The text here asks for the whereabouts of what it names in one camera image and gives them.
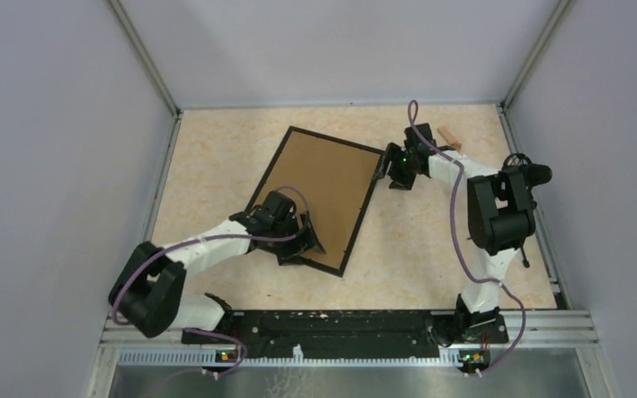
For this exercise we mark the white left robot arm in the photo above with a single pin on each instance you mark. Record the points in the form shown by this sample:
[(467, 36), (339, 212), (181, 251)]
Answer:
[(148, 294)]

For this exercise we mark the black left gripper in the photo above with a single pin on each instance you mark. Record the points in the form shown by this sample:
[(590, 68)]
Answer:
[(289, 254)]

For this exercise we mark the wooden block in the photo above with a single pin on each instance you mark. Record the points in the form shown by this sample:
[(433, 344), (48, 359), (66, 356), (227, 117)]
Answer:
[(448, 137)]

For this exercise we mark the black picture frame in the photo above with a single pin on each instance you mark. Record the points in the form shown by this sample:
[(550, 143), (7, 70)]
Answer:
[(351, 247)]

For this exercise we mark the brown backing board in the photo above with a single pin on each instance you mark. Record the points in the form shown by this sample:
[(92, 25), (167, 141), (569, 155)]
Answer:
[(316, 192)]

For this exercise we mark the black microphone on tripod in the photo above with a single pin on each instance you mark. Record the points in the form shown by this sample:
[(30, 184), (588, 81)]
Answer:
[(517, 178)]

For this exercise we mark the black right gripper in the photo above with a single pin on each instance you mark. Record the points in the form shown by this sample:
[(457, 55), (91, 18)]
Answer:
[(393, 153)]

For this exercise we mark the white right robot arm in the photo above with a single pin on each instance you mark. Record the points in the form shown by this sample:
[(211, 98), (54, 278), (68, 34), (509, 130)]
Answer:
[(491, 216)]

